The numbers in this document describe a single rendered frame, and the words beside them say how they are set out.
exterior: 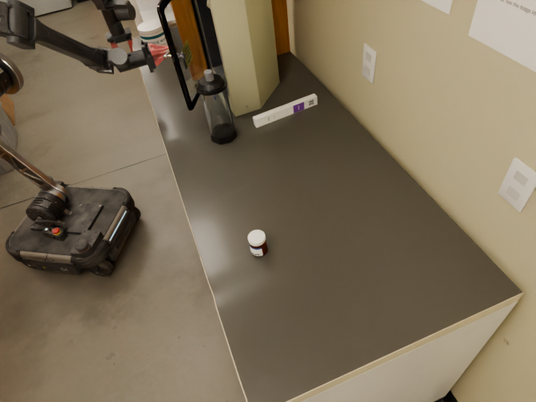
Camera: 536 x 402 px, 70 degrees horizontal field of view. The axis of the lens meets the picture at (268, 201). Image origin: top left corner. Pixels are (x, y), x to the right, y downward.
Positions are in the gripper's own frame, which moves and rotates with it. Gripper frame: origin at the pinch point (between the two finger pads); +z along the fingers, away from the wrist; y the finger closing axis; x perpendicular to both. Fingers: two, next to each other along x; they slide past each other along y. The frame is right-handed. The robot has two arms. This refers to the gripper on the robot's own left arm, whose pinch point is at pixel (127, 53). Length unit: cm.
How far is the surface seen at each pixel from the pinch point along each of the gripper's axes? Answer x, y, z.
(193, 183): -74, 8, 16
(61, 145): 125, -83, 109
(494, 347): -150, 75, 51
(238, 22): -45, 40, -19
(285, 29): -8, 70, 6
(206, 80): -56, 24, -8
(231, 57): -45, 36, -8
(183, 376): -95, -28, 110
